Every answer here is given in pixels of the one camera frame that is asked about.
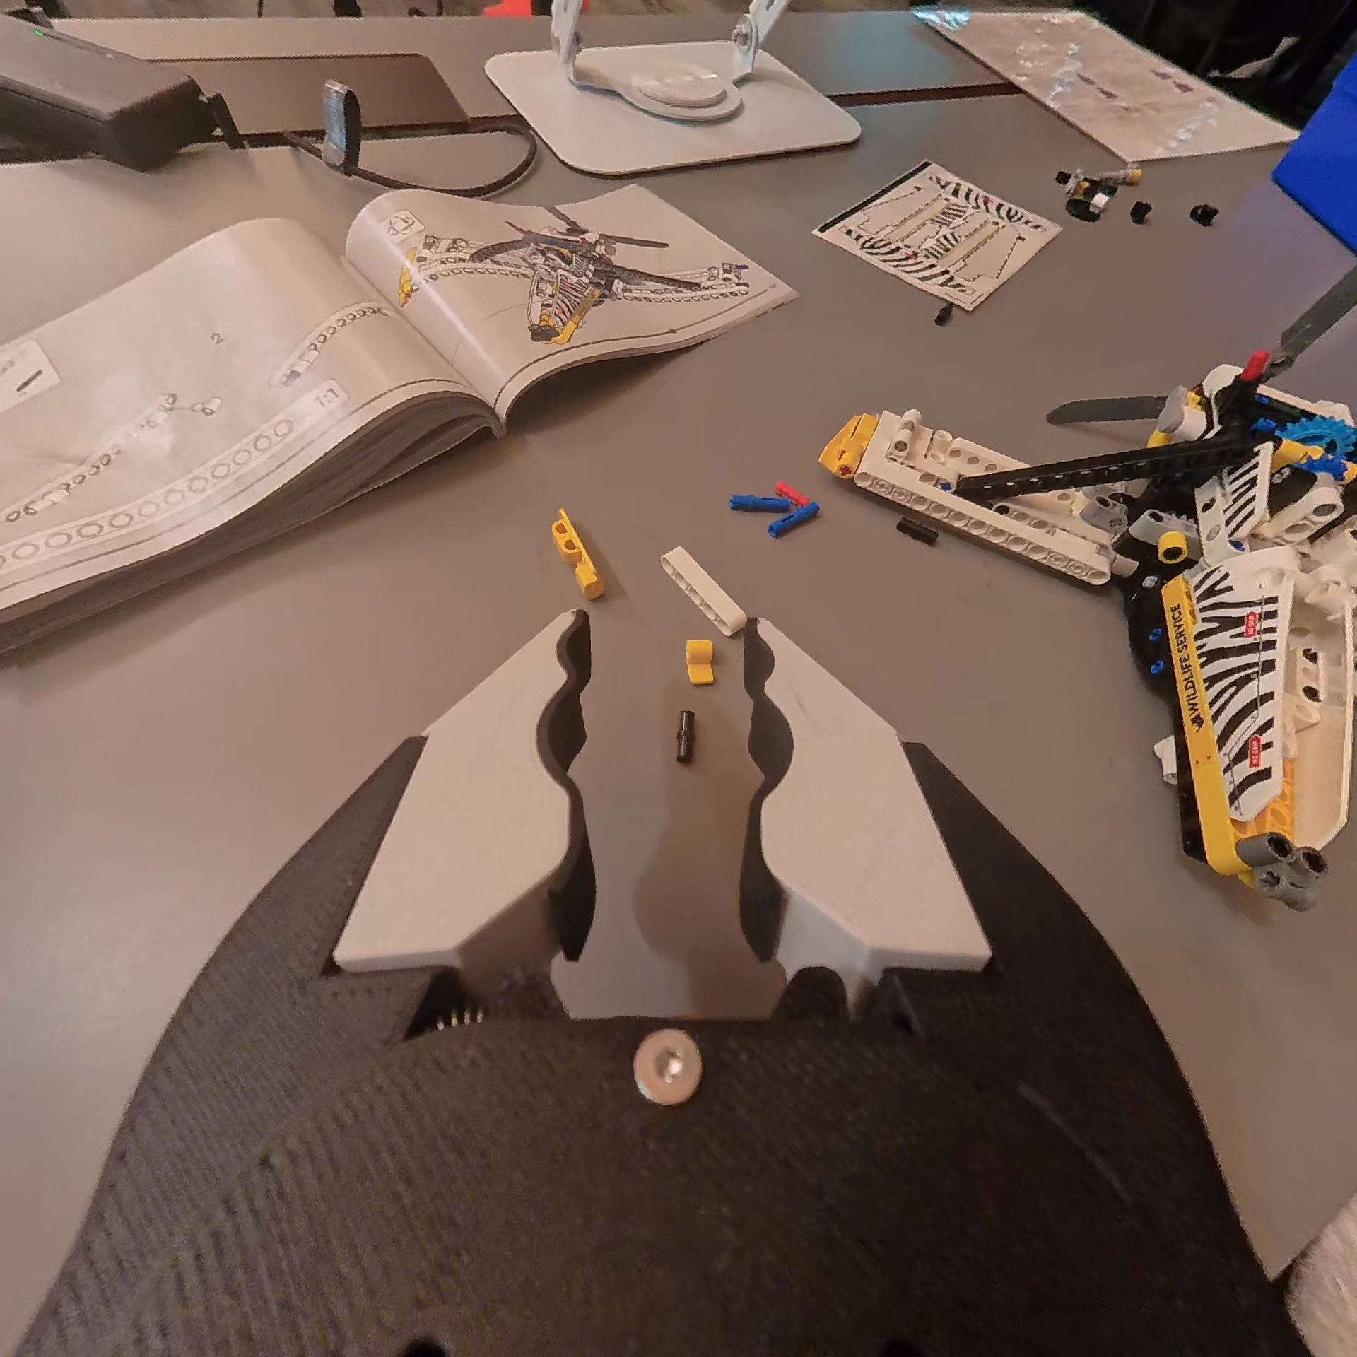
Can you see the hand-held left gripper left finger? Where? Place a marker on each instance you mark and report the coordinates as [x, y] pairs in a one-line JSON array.
[[467, 848]]

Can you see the yellow lego panel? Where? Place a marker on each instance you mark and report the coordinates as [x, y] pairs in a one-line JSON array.
[[579, 556]]

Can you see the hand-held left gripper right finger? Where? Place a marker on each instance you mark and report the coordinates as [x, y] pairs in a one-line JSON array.
[[870, 848]]

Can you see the zebra striped lego helicopter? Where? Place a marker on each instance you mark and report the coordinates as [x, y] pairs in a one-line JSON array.
[[1241, 657]]

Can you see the zebra sticker sheet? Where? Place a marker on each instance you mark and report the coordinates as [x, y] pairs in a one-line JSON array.
[[933, 233]]

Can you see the blue plastic bin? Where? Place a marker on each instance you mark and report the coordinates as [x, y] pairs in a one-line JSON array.
[[1325, 179]]

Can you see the white screen stand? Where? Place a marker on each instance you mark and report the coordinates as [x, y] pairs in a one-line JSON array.
[[763, 128]]

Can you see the small yellow lego connector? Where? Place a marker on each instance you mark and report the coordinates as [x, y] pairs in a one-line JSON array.
[[698, 662]]

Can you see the white lego beam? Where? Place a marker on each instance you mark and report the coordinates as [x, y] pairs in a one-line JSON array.
[[705, 591]]

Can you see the black power adapter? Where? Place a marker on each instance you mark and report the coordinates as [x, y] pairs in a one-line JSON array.
[[96, 90]]

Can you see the small black white lego piece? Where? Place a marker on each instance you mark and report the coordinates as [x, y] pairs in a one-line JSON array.
[[1088, 199]]

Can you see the clear plastic bag sheet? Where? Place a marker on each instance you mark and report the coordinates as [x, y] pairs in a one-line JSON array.
[[1114, 79]]

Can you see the lego instruction booklet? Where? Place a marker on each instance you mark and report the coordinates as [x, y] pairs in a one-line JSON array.
[[212, 402]]

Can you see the blue lego pin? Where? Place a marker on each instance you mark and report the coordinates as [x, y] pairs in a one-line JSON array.
[[758, 501], [797, 518]]

